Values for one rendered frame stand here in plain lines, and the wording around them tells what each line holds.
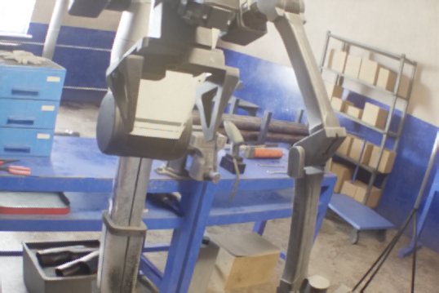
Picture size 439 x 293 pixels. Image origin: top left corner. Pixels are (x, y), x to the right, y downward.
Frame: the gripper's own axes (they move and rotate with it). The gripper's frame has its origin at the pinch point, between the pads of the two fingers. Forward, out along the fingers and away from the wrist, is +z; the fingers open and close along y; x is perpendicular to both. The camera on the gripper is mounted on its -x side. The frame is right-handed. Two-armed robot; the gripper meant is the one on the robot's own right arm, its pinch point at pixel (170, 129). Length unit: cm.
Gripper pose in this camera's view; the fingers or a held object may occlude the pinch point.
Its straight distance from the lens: 49.8
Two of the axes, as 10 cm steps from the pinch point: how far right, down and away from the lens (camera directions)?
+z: 0.3, 9.8, -1.9
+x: -5.4, 1.8, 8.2
